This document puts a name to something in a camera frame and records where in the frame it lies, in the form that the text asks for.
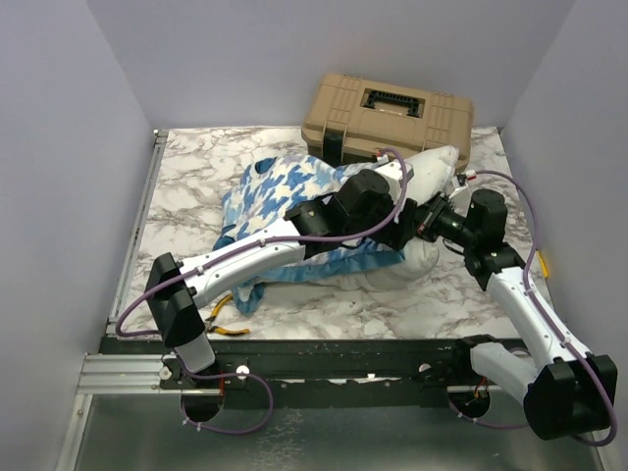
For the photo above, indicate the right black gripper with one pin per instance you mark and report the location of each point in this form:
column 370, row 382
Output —
column 427, row 214

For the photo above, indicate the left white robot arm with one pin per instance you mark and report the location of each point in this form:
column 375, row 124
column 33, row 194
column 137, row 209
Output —
column 176, row 291

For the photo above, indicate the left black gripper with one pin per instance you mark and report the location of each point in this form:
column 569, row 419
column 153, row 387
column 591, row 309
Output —
column 402, row 230

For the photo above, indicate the white pillow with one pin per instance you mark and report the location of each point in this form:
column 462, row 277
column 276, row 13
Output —
column 432, row 169

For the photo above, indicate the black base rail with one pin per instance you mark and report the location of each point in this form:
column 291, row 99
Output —
column 296, row 373

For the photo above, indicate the white pillowcase blue trim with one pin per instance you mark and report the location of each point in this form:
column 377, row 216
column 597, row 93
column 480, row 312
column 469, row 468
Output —
column 266, row 190

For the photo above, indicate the yellow handled pliers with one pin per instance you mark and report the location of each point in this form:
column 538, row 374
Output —
column 219, row 320

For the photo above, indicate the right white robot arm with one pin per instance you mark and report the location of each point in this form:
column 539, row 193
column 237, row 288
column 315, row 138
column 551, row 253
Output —
column 565, row 389

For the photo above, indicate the tan plastic toolbox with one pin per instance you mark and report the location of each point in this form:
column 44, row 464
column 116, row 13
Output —
column 351, row 119

